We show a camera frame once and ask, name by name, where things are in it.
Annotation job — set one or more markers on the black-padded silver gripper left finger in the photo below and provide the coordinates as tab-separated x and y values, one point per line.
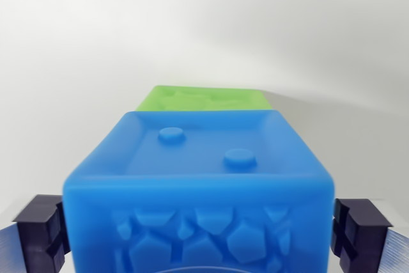
35	234

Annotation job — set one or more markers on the black-padded silver gripper right finger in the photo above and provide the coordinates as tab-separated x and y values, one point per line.
361	234

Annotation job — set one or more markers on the blue textured cube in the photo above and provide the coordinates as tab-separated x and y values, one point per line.
198	190

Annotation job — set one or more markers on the green textured cube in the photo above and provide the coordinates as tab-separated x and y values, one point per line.
204	98

